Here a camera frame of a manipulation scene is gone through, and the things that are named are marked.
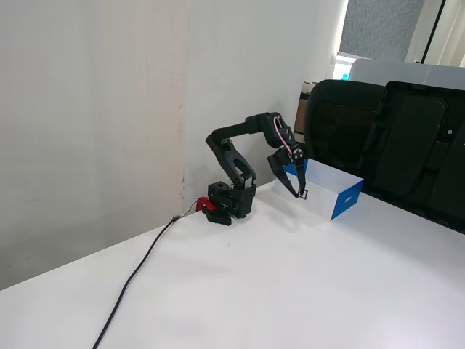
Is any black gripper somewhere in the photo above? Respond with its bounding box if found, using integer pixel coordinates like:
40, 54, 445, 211
267, 145, 308, 199

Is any blue and white cardboard box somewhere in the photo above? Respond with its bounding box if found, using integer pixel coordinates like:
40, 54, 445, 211
274, 158, 365, 222

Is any brown cardboard box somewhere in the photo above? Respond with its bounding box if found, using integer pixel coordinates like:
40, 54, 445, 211
292, 81, 318, 145

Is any black mesh office chair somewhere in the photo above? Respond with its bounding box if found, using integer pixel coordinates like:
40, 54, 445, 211
304, 79, 387, 193

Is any red table clamp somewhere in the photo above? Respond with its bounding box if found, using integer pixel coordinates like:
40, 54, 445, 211
195, 196, 218, 214

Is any black plastic-backed office chair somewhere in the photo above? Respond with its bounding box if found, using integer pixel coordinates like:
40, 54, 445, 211
363, 80, 465, 234

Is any white partition panel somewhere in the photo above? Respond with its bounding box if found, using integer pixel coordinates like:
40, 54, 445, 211
349, 58, 465, 92

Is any gray window blind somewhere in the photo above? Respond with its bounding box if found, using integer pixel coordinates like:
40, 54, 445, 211
336, 0, 426, 63

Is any red and white servo wire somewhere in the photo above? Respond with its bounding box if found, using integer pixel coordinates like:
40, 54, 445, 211
272, 116, 296, 158

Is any black power cable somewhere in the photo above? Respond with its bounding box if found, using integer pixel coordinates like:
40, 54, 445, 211
91, 205, 199, 349

